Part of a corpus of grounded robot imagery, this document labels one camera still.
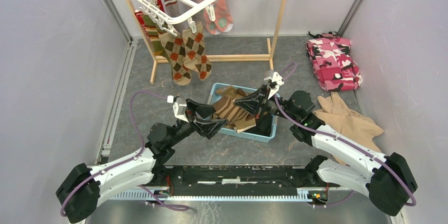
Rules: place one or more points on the brown striped sock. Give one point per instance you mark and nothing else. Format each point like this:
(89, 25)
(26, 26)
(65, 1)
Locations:
(238, 119)

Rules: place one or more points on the pink patterned sock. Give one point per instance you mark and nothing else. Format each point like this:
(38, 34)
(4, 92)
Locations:
(223, 22)

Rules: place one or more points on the light blue plastic basket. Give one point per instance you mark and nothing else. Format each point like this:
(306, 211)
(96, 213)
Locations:
(213, 97)

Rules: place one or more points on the pink camouflage bag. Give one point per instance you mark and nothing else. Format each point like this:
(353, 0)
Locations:
(333, 66)

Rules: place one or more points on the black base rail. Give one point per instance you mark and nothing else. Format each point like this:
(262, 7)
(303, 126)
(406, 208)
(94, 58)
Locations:
(237, 180)

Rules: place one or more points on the green striped sock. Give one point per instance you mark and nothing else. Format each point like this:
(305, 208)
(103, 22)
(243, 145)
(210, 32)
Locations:
(153, 31)

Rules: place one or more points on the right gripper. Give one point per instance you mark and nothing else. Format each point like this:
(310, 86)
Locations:
(251, 103)

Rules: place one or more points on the beige cloth on floor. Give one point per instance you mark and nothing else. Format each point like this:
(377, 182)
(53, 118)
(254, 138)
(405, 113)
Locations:
(349, 123)

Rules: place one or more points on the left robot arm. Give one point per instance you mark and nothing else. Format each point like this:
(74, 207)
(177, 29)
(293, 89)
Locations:
(87, 187)

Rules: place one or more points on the black garment in basket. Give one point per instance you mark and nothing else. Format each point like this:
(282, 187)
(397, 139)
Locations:
(264, 125)

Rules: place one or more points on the grey sock striped cuff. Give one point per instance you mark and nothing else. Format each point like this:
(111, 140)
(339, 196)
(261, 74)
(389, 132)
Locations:
(172, 8)

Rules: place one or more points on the beige argyle sock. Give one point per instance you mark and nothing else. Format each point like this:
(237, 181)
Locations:
(175, 53)
(195, 54)

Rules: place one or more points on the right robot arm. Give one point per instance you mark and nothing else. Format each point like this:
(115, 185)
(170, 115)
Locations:
(386, 180)

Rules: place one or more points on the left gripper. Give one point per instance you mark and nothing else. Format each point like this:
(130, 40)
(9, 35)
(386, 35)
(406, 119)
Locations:
(206, 127)

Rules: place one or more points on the wooden rack frame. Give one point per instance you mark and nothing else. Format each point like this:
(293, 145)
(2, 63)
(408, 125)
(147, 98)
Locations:
(245, 58)

